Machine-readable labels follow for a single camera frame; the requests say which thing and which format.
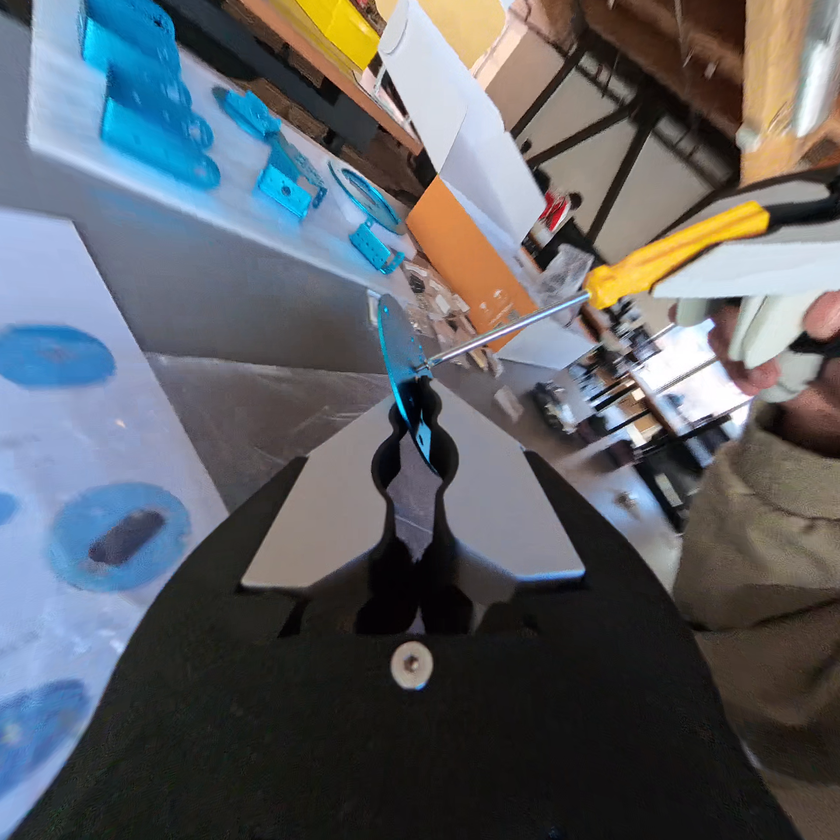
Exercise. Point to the pile of small parts bags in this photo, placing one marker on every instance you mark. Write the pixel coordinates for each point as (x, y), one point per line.
(439, 308)

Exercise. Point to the blue round metal disc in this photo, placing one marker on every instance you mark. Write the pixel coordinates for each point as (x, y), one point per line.
(397, 348)
(39, 728)
(52, 358)

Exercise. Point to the orange cardboard box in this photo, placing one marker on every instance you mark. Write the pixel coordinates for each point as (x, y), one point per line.
(472, 262)

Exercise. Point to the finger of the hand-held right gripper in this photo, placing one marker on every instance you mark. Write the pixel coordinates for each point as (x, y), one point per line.
(787, 193)
(774, 262)

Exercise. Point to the small silver screw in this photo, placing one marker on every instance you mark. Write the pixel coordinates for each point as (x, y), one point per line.
(421, 371)

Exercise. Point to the yellow box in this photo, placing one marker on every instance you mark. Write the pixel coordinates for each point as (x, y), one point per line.
(334, 26)

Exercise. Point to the person's right forearm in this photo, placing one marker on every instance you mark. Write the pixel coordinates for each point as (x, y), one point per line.
(754, 558)

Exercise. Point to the blue U-shaped metal bracket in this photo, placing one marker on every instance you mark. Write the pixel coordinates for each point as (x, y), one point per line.
(151, 148)
(190, 128)
(124, 39)
(164, 85)

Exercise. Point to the blue disc with oblong slot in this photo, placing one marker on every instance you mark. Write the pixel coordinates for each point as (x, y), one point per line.
(72, 538)

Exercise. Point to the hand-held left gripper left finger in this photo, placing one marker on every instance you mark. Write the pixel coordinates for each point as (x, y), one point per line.
(315, 525)

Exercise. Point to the person's right hand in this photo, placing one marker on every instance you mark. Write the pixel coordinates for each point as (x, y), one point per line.
(748, 377)

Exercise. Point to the silver ventilation duct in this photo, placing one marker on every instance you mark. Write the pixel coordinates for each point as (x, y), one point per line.
(820, 65)

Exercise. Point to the grey desk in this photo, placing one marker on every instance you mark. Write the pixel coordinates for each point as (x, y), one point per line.
(197, 295)

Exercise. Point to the blue servo mount bracket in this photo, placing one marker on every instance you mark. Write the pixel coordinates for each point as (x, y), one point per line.
(289, 187)

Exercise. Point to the dark grey desk mat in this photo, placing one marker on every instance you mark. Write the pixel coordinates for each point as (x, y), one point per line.
(184, 420)

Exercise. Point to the blue perforated metal plate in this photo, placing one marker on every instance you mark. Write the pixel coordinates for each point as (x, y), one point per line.
(374, 249)

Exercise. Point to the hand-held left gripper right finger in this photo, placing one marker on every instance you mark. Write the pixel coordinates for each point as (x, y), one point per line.
(505, 525)

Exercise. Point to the small blue angle bracket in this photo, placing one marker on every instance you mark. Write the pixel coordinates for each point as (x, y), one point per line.
(246, 111)

